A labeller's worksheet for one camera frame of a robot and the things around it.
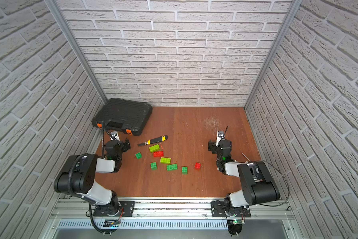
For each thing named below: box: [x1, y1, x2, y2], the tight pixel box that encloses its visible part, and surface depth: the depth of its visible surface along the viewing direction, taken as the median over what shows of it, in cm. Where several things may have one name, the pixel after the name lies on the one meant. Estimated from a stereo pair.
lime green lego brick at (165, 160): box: [159, 156, 172, 165], surface depth 91 cm
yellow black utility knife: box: [137, 134, 169, 146], surface depth 101 cm
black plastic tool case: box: [91, 98, 153, 136], surface depth 106 cm
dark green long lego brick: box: [166, 163, 179, 172], surface depth 88 cm
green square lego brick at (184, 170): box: [181, 166, 189, 175], surface depth 85 cm
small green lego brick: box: [135, 151, 143, 160], surface depth 93 cm
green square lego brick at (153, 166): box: [150, 161, 158, 171], surface depth 87 cm
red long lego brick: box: [153, 150, 164, 158], surface depth 94 cm
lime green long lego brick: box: [148, 143, 160, 153], surface depth 97 cm
